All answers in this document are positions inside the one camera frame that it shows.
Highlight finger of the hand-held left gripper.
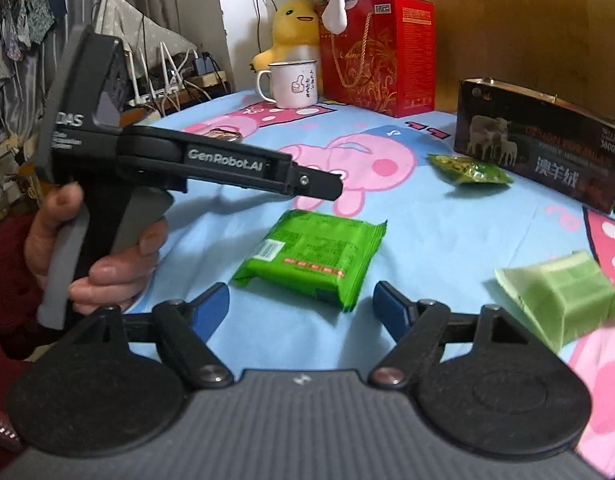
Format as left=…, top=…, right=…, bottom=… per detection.
left=286, top=156, right=345, bottom=201

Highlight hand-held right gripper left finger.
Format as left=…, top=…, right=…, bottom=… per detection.
left=84, top=282, right=235, bottom=391

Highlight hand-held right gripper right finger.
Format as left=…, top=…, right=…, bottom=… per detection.
left=367, top=281, right=543, bottom=390

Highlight bright green snack packet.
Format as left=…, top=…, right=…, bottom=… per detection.
left=231, top=208, right=388, bottom=313

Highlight small yellow-green snack packet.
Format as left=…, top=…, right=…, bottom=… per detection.
left=427, top=154, right=515, bottom=187

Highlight pale green snack packet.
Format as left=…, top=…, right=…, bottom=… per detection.
left=495, top=250, right=615, bottom=353

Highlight black cardboard box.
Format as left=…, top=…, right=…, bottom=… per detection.
left=453, top=77, right=615, bottom=214

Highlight person's left hand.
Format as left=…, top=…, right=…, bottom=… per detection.
left=23, top=182, right=169, bottom=317

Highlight white router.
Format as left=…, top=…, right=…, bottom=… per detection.
left=122, top=40, right=198, bottom=107

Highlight printed cartoon pig blanket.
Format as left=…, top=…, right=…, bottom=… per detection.
left=62, top=89, right=615, bottom=476

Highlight power strip with plugs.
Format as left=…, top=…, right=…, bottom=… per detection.
left=184, top=50, right=228, bottom=92

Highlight white enamel mug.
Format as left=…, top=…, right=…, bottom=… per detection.
left=256, top=60, right=319, bottom=110

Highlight grey folded cloth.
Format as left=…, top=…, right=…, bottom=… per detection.
left=94, top=0, right=198, bottom=61

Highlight red gift box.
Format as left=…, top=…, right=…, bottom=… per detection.
left=317, top=0, right=435, bottom=118

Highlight yellow duck plush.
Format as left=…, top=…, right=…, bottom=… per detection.
left=250, top=0, right=322, bottom=73

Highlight hanging clothes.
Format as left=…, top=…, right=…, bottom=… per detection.
left=0, top=0, right=55, bottom=92

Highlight wooden board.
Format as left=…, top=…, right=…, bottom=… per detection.
left=387, top=0, right=615, bottom=126

